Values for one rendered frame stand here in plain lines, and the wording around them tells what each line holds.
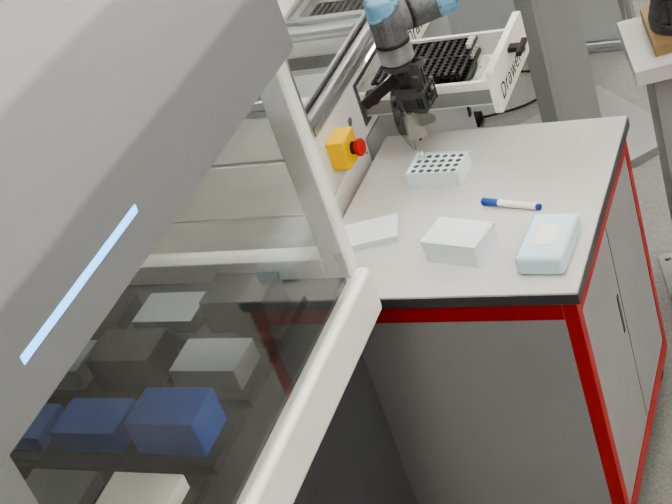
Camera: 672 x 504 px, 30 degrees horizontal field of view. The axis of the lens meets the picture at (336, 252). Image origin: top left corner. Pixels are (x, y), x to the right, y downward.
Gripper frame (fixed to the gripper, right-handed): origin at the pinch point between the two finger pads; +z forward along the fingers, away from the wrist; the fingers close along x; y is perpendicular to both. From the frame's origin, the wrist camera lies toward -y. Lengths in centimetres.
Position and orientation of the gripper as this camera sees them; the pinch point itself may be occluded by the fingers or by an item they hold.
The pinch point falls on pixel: (413, 139)
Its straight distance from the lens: 281.3
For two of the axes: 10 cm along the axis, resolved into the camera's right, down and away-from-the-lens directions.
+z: 2.9, 7.9, 5.4
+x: 3.7, -6.1, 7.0
